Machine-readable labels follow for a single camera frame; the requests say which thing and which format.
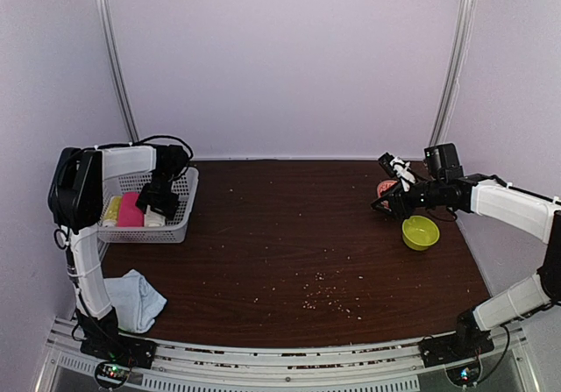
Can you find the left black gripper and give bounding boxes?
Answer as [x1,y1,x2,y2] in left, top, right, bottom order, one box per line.
[136,170,180,220]

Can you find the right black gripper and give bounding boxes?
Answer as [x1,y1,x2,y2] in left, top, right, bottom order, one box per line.
[372,178,445,220]

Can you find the white terry towel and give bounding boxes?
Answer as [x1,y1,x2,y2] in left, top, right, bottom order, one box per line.
[144,207,166,228]

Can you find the light blue towel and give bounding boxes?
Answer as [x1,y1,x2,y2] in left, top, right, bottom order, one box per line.
[104,269,167,334]

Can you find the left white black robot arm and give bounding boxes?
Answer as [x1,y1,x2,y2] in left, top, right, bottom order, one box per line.
[47,135,194,360]

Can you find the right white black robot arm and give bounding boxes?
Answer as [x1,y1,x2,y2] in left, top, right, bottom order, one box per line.
[372,144,560,359]

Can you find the red white patterned ceramic bowl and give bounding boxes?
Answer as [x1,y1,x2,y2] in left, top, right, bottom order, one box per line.
[377,180,401,198]

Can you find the white perforated plastic basket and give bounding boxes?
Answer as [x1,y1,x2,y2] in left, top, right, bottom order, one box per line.
[97,167,199,244]

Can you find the lime green plastic bowl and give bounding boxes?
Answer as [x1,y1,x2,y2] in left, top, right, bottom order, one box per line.
[401,216,440,252]

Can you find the yellow white cup in basket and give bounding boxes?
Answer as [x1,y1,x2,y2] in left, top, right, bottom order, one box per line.
[102,196,123,227]

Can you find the left round circuit board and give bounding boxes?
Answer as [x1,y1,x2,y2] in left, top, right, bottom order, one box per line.
[94,361,131,389]

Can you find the round circuit board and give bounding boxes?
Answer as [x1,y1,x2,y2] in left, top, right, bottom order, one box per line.
[446,361,482,388]
[94,361,131,389]

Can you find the right round circuit board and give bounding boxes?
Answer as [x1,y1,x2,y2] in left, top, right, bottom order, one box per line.
[446,361,482,388]

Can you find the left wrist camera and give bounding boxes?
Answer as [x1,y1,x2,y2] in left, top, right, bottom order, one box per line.
[153,145,188,180]

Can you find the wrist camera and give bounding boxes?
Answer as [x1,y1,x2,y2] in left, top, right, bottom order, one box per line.
[424,143,464,183]
[153,145,188,180]

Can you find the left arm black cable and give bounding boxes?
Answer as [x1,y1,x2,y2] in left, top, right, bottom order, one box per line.
[135,134,196,178]

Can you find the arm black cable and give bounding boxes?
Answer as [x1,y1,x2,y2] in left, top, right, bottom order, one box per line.
[475,321,512,367]
[135,134,196,178]

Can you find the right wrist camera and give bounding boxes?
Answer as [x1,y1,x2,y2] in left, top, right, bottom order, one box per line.
[424,143,464,183]

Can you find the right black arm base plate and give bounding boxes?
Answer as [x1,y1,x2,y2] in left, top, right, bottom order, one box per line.
[418,328,494,367]

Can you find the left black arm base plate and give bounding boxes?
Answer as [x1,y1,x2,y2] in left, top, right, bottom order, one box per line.
[80,331,157,369]

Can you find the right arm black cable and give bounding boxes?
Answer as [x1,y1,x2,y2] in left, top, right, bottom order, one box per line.
[475,321,512,367]

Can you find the left aluminium frame post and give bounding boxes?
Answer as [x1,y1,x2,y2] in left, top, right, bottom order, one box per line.
[96,0,139,141]

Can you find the aluminium frame post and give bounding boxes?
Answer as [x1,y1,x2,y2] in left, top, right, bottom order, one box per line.
[96,0,139,141]
[429,0,476,146]

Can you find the right aluminium frame post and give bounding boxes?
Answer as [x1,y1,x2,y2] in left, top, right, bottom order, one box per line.
[429,0,476,146]

